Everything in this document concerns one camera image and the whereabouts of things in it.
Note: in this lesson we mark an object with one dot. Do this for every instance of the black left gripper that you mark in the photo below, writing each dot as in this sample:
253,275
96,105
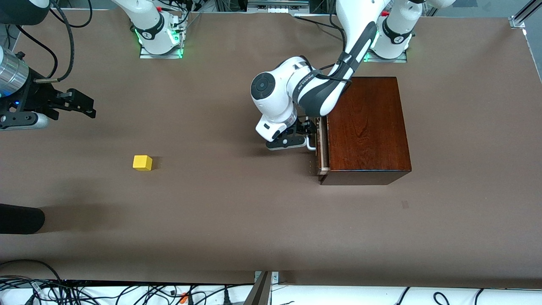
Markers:
303,127

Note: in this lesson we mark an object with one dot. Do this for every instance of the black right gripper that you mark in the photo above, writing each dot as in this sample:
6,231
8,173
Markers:
34,98

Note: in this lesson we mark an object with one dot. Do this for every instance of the yellow wooden block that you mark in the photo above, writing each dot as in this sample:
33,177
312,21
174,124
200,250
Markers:
142,163

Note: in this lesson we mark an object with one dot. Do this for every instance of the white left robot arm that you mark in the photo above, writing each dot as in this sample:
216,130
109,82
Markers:
275,93

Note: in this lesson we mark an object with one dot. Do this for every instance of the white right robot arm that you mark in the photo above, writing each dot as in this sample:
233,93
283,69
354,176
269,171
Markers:
150,25

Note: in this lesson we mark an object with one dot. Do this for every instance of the dark brown wooden cabinet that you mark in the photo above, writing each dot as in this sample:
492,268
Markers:
368,135

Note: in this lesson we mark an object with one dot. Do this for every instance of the white power strip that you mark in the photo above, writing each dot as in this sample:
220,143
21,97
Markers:
277,9

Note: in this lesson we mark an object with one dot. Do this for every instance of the black rounded object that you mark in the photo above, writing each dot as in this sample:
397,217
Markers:
21,219

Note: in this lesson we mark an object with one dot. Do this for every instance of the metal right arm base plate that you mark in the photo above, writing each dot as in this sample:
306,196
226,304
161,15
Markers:
146,55

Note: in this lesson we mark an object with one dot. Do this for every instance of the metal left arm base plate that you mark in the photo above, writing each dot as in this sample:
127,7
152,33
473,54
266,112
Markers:
400,59

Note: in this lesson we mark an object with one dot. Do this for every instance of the aluminium bracket post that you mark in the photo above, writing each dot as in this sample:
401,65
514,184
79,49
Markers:
260,292

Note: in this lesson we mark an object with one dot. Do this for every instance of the aluminium frame profile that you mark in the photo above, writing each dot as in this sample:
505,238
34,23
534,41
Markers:
518,21

